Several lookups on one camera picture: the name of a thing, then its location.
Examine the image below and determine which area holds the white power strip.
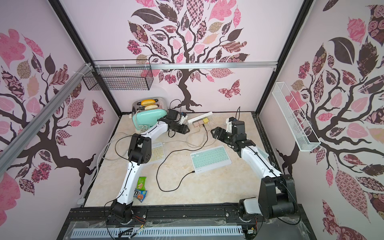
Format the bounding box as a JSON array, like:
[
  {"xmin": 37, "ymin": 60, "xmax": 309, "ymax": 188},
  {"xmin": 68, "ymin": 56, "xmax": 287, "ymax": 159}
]
[{"xmin": 188, "ymin": 112, "xmax": 213, "ymax": 125}]

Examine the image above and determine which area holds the black charging cable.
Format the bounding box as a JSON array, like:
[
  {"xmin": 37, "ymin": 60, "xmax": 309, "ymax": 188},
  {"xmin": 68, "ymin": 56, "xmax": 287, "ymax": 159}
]
[{"xmin": 155, "ymin": 123, "xmax": 210, "ymax": 193}]

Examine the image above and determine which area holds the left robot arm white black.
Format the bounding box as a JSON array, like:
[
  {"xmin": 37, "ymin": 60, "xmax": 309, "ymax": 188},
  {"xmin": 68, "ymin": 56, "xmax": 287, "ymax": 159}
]
[{"xmin": 111, "ymin": 110, "xmax": 190, "ymax": 224}]

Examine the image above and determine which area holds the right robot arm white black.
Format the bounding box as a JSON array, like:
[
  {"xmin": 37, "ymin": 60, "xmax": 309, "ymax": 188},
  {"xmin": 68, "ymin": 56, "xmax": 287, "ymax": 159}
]
[{"xmin": 211, "ymin": 118, "xmax": 300, "ymax": 220}]

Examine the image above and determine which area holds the mint green toaster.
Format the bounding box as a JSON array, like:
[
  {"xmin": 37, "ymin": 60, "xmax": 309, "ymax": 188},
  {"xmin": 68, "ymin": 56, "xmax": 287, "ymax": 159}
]
[{"xmin": 132, "ymin": 97, "xmax": 168, "ymax": 132}]

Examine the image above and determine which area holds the yellow bread slice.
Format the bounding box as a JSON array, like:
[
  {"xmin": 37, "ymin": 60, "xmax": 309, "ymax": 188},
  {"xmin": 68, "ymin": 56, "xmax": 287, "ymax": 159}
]
[{"xmin": 141, "ymin": 99, "xmax": 156, "ymax": 107}]

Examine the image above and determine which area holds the green snack packet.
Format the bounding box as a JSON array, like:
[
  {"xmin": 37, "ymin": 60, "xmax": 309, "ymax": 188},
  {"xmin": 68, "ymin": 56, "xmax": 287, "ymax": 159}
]
[{"xmin": 136, "ymin": 177, "xmax": 147, "ymax": 191}]

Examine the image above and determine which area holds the blue m&m's candy bag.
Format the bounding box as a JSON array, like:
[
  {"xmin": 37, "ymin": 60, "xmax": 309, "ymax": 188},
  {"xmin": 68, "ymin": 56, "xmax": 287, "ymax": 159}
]
[{"xmin": 134, "ymin": 189, "xmax": 147, "ymax": 203}]

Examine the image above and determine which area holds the white charging cable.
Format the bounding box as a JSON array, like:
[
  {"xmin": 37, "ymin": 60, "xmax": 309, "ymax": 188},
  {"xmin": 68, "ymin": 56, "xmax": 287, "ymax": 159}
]
[{"xmin": 185, "ymin": 114, "xmax": 238, "ymax": 149}]

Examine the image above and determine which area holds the green wireless keyboard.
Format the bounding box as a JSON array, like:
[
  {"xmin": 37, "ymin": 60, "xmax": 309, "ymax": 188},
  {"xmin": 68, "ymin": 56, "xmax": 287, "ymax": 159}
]
[{"xmin": 190, "ymin": 146, "xmax": 232, "ymax": 173}]

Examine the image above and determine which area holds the yellow wireless keyboard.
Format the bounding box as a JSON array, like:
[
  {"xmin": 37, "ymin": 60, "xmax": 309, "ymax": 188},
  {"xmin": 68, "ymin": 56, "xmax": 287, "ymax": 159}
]
[{"xmin": 149, "ymin": 143, "xmax": 166, "ymax": 164}]

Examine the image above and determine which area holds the black wire basket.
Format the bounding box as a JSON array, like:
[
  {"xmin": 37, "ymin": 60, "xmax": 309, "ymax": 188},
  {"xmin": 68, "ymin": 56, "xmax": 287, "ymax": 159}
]
[{"xmin": 82, "ymin": 63, "xmax": 154, "ymax": 91}]

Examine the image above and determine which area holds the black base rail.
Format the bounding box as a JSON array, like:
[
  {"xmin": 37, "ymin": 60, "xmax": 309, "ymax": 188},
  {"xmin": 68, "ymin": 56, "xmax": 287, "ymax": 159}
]
[{"xmin": 67, "ymin": 203, "xmax": 304, "ymax": 224}]

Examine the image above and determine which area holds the white wire shelf basket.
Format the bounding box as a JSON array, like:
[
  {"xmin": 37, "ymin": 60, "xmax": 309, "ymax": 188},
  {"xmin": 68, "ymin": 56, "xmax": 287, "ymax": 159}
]
[{"xmin": 272, "ymin": 82, "xmax": 321, "ymax": 152}]

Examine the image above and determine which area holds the white vented cable duct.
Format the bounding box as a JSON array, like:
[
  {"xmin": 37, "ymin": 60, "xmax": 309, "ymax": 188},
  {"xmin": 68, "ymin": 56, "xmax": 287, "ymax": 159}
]
[{"xmin": 69, "ymin": 226, "xmax": 243, "ymax": 240}]

